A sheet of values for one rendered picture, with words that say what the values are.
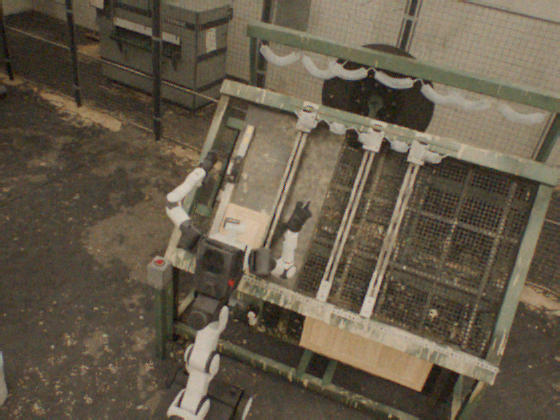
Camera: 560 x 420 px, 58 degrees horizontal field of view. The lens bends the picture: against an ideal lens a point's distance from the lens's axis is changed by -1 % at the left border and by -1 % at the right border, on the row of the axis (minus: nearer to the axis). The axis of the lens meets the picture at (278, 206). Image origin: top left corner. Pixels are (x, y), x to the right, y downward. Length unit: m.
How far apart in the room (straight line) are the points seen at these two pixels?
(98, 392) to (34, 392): 0.42
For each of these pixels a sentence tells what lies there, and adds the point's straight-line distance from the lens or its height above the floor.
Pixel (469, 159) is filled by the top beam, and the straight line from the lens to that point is 3.29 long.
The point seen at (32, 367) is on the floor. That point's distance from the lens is 4.13.
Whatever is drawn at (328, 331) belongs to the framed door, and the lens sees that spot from 3.67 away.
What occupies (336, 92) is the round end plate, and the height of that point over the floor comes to 1.84.
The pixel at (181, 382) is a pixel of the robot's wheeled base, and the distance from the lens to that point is 3.67.
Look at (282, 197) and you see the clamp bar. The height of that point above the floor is 1.35.
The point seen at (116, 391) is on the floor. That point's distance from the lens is 3.89.
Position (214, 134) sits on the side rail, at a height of 1.55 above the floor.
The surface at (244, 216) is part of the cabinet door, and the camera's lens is 3.40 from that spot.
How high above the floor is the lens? 3.15
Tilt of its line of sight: 34 degrees down
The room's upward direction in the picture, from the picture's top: 9 degrees clockwise
